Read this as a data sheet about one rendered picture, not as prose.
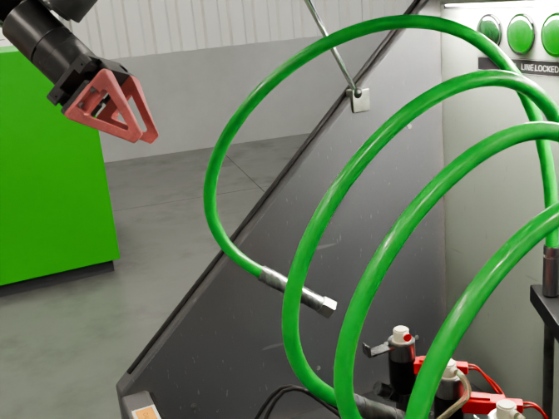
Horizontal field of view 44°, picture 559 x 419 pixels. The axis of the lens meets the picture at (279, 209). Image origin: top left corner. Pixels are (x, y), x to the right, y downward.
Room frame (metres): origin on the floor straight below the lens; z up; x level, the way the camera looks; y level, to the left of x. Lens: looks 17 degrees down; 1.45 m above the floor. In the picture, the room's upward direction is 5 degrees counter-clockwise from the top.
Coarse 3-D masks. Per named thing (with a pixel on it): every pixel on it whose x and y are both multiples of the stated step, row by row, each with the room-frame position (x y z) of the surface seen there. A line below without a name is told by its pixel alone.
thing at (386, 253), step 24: (480, 144) 0.49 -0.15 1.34; (504, 144) 0.49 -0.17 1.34; (456, 168) 0.48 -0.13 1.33; (432, 192) 0.47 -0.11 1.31; (408, 216) 0.46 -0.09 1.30; (384, 240) 0.46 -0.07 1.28; (384, 264) 0.45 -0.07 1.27; (360, 288) 0.45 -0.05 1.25; (360, 312) 0.44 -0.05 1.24; (336, 360) 0.44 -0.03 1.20; (336, 384) 0.44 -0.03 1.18
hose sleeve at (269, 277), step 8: (264, 272) 0.72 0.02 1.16; (272, 272) 0.73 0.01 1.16; (264, 280) 0.72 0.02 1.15; (272, 280) 0.72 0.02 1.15; (280, 280) 0.72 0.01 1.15; (280, 288) 0.72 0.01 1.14; (304, 288) 0.73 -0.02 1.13; (304, 296) 0.72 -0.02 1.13; (312, 296) 0.72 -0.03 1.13; (320, 296) 0.73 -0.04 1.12; (304, 304) 0.73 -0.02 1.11; (312, 304) 0.72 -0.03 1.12; (320, 304) 0.72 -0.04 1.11
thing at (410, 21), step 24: (360, 24) 0.72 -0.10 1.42; (384, 24) 0.72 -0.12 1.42; (408, 24) 0.72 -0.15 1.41; (432, 24) 0.72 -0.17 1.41; (456, 24) 0.72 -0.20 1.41; (312, 48) 0.72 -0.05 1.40; (480, 48) 0.72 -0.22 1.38; (288, 72) 0.72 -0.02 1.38; (264, 96) 0.73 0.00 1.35; (240, 120) 0.72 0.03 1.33; (528, 120) 0.72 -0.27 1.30; (216, 144) 0.73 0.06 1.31; (216, 168) 0.72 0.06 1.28; (552, 168) 0.72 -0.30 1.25; (552, 192) 0.72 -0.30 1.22; (216, 216) 0.73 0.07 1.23; (216, 240) 0.73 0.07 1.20; (552, 240) 0.72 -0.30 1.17; (240, 264) 0.72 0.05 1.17
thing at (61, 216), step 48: (0, 48) 4.12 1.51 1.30; (0, 96) 3.60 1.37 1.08; (0, 144) 3.58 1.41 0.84; (48, 144) 3.67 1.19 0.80; (96, 144) 3.77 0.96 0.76; (0, 192) 3.57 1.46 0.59; (48, 192) 3.66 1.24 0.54; (96, 192) 3.75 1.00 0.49; (0, 240) 3.55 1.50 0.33; (48, 240) 3.64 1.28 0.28; (96, 240) 3.73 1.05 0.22; (0, 288) 3.56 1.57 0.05
